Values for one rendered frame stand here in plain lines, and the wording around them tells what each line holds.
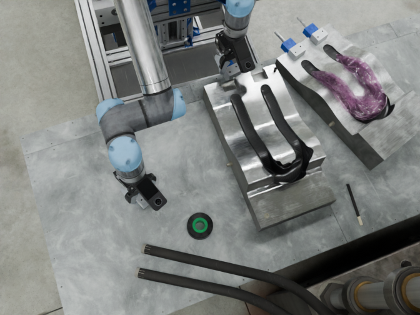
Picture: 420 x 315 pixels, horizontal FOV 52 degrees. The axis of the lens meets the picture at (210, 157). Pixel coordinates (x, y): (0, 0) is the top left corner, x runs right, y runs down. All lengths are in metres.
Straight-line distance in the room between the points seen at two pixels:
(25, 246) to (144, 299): 1.07
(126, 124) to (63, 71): 1.54
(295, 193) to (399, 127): 0.40
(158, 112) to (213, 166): 0.41
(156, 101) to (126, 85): 1.17
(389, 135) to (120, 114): 0.86
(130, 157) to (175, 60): 1.33
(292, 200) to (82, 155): 0.70
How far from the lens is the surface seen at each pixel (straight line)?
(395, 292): 0.95
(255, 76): 1.51
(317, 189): 1.40
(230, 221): 1.38
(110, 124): 1.07
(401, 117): 1.53
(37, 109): 2.52
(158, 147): 1.44
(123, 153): 1.02
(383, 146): 1.46
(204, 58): 2.30
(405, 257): 1.54
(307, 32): 1.64
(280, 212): 1.35
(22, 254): 2.30
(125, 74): 2.27
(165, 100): 1.08
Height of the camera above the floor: 2.15
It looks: 70 degrees down
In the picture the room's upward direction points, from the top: 9 degrees clockwise
